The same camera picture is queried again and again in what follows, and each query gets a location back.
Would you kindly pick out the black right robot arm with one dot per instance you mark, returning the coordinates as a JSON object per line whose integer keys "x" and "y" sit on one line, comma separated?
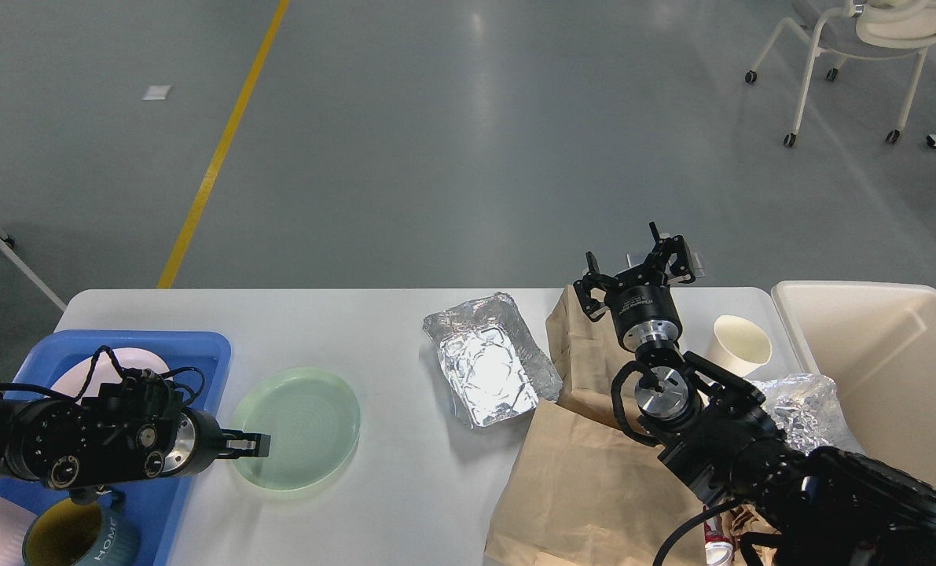
{"x": 828, "y": 507}

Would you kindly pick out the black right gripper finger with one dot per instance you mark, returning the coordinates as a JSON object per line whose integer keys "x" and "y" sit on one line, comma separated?
{"x": 671, "y": 261}
{"x": 591, "y": 280}

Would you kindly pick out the pink plate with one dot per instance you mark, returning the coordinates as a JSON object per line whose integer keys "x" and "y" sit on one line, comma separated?
{"x": 71, "y": 381}

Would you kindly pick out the upright white paper cup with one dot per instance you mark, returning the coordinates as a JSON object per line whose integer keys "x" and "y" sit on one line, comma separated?
{"x": 738, "y": 345}

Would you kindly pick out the large brown paper bag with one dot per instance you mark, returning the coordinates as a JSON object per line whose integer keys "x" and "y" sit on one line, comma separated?
{"x": 582, "y": 493}

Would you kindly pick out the blue plastic tray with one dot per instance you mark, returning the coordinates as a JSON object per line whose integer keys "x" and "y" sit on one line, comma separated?
{"x": 154, "y": 506}

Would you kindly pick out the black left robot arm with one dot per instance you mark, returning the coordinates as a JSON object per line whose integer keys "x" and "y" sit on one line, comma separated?
{"x": 138, "y": 413}

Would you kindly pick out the small brown paper bag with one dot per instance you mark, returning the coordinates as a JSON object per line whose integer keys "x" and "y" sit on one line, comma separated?
{"x": 586, "y": 356}

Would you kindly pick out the dark green mug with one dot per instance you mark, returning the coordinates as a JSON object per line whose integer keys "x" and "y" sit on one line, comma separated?
{"x": 75, "y": 534}

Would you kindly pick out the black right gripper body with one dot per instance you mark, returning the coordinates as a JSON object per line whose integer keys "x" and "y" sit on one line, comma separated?
{"x": 644, "y": 314}

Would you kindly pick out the red white crushed can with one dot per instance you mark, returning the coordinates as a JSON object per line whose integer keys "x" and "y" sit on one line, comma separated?
{"x": 718, "y": 540}

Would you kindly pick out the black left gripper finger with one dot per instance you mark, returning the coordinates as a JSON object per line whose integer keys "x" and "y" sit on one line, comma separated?
{"x": 244, "y": 439}
{"x": 232, "y": 453}

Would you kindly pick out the white chair on casters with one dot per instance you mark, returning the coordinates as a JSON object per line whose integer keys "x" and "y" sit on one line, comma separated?
{"x": 860, "y": 31}

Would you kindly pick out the aluminium foil tray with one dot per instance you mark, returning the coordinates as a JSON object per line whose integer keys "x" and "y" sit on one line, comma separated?
{"x": 491, "y": 362}

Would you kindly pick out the light green plate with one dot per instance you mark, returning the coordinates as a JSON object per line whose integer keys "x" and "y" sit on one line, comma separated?
{"x": 313, "y": 419}

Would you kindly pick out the beige plastic bin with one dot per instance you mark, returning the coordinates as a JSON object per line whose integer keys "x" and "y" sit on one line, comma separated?
{"x": 877, "y": 342}

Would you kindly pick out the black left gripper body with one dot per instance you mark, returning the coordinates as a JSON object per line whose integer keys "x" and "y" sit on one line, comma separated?
{"x": 198, "y": 443}

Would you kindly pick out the crumpled brown paper ball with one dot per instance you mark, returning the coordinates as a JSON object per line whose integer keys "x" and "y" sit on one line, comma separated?
{"x": 740, "y": 521}

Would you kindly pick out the white frame with caster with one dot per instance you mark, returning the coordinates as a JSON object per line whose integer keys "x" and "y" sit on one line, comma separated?
{"x": 7, "y": 248}

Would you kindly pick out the crumpled foil tray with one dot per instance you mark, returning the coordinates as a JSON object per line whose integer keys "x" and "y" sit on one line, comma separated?
{"x": 807, "y": 408}

